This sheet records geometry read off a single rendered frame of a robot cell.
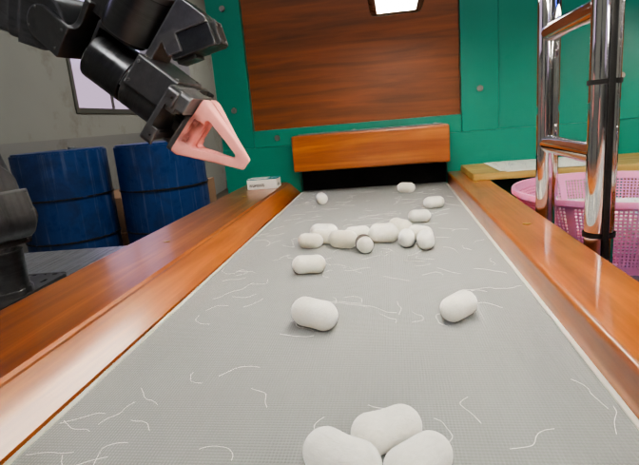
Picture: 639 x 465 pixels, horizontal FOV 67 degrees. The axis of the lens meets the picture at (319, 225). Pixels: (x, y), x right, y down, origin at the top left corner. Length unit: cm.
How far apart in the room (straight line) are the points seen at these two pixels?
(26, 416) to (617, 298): 35
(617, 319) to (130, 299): 34
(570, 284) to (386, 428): 19
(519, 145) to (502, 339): 72
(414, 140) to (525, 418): 73
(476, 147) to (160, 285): 72
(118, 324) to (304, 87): 73
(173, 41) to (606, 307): 46
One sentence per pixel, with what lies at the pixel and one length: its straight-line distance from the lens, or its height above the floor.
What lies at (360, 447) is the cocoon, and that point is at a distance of 22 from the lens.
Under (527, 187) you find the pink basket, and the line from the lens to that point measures 82.
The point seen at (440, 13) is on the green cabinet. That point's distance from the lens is 103.
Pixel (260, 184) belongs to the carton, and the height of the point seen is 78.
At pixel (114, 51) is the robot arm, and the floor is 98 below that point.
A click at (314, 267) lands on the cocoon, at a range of 48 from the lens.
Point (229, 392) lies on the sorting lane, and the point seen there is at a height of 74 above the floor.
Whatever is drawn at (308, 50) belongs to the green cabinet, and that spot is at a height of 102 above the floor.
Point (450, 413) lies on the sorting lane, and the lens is 27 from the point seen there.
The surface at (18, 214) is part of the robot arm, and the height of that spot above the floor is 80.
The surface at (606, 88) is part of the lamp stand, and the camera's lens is 47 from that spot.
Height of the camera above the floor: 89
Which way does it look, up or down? 12 degrees down
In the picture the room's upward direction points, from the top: 5 degrees counter-clockwise
